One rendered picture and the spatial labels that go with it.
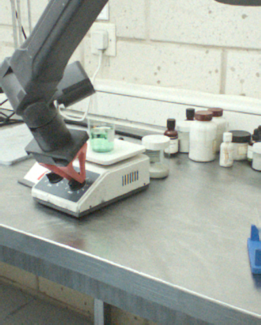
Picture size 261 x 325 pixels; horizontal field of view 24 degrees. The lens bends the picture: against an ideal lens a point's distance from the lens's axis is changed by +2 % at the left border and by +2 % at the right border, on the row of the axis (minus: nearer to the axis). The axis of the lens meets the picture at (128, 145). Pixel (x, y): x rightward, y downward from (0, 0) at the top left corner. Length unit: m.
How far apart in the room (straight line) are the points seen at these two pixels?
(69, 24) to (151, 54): 0.84
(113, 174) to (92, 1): 0.43
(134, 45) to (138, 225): 0.71
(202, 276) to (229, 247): 0.10
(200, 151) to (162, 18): 0.40
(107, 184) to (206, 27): 0.57
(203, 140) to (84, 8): 0.65
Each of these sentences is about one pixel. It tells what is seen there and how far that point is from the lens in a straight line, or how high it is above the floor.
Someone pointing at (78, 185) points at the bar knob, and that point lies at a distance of 1.09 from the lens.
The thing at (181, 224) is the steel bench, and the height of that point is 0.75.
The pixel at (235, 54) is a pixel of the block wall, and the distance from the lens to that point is 1.50.
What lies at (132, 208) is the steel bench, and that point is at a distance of 1.12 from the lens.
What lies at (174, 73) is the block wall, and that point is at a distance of 1.59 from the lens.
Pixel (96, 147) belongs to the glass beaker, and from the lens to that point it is 1.13.
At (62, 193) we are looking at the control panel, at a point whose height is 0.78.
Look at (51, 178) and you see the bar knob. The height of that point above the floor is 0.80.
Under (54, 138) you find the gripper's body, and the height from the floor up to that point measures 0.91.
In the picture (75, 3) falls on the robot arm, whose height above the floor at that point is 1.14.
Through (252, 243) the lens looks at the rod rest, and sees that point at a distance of 0.99.
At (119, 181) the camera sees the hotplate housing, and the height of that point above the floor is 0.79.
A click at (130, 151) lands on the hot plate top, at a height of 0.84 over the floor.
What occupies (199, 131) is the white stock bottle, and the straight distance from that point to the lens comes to 1.35.
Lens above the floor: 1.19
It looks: 17 degrees down
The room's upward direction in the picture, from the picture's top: straight up
